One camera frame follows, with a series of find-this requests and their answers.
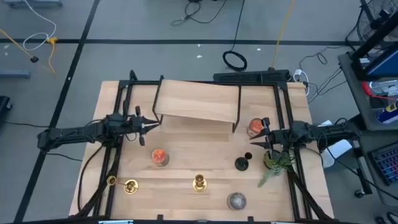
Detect black candlestick holder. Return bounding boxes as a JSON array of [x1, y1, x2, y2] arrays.
[[234, 151, 253, 172]]

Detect orange candle jar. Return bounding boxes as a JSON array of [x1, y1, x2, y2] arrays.
[[246, 118, 266, 138], [150, 147, 170, 167]]

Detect black aluminium table frame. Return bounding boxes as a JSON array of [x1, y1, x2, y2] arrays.
[[73, 70, 336, 224]]

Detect grey side cart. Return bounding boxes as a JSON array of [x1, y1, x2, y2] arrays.
[[337, 51, 398, 207]]

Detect clear plastic container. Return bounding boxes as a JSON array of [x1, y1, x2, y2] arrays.
[[369, 79, 398, 98]]

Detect blue screen monitor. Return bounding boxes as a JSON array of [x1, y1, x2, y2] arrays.
[[351, 42, 398, 82]]

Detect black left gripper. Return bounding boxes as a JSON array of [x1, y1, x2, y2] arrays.
[[126, 105, 160, 147]]

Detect grey floor platform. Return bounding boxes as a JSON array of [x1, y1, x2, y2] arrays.
[[2, 0, 63, 9]]

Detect black wire floor fan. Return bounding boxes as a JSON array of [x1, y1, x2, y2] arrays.
[[345, 0, 398, 52]]

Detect coiled black cable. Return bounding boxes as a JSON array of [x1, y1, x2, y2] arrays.
[[221, 0, 248, 72]]

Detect black floor object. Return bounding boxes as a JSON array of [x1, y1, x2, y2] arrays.
[[0, 95, 13, 128]]

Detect red handled tool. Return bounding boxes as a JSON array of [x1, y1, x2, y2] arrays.
[[361, 81, 398, 102]]

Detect gold candlestick holder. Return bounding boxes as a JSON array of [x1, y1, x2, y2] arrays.
[[106, 175, 139, 195], [192, 174, 208, 193]]

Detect blue yellow spray can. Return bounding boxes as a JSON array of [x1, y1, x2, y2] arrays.
[[374, 101, 398, 125]]

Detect tangled black cables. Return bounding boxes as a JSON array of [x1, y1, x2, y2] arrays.
[[298, 45, 348, 104]]

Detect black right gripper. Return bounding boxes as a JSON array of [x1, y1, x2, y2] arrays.
[[249, 117, 292, 157]]

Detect black monitor stand beam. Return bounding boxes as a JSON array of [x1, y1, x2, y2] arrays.
[[351, 11, 398, 62]]

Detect white floor cable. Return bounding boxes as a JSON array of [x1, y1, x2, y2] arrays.
[[22, 0, 57, 52]]

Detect wooden shelf with black legs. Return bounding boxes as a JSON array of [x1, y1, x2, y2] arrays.
[[151, 74, 243, 134]]

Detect backlit black keyboard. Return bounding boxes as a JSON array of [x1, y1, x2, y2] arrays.
[[368, 142, 398, 187]]

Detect long yellow extension cable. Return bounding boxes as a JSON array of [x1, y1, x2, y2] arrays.
[[271, 0, 296, 70]]

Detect black power strip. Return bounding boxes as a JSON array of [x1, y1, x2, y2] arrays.
[[213, 69, 292, 84]]

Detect grey floor bar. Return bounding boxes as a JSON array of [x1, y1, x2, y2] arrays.
[[0, 70, 31, 79]]

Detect grey candle jar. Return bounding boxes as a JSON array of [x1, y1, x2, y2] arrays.
[[226, 192, 248, 212]]

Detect yellow cable with plug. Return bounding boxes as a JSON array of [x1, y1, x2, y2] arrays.
[[0, 29, 59, 75]]

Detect thin black floor cable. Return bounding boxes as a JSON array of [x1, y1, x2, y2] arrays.
[[170, 0, 228, 26]]

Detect green potted succulent plant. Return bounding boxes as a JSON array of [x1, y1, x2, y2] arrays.
[[257, 149, 296, 189]]

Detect white power adapter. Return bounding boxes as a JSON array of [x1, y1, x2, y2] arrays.
[[293, 68, 311, 96]]

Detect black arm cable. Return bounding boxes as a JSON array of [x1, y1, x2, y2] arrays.
[[76, 144, 105, 212]]

